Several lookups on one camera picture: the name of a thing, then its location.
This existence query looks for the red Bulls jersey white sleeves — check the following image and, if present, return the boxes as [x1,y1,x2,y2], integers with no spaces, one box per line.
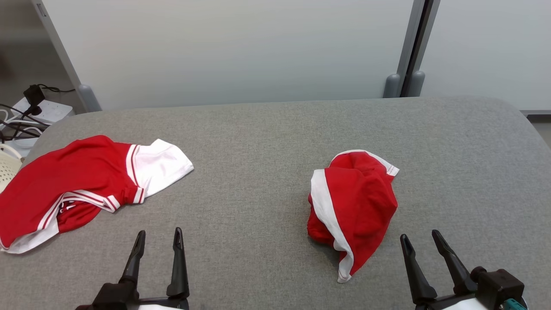
[0,135,195,254]

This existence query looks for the white floor cable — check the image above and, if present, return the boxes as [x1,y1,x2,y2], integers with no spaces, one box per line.
[0,110,41,150]

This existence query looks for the red shorts white stripe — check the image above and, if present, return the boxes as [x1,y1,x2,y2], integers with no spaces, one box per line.
[307,149,400,284]

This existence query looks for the black plug adapter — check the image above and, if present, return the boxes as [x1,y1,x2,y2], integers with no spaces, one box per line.
[23,84,46,115]

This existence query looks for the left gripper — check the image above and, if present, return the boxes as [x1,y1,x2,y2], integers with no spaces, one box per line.
[75,227,190,310]

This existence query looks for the grey partition post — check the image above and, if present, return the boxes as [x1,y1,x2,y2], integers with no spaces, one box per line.
[31,0,103,113]
[383,0,427,99]
[406,0,442,98]

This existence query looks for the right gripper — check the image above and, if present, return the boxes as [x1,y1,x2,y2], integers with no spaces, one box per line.
[399,229,489,310]

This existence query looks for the thin black adapter cable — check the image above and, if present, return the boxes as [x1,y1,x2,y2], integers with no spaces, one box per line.
[38,84,76,94]

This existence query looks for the black floor cable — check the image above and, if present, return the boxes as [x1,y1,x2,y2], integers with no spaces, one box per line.
[0,103,50,142]

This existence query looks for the white laundry basket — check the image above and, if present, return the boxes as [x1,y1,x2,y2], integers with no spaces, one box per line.
[0,143,24,193]

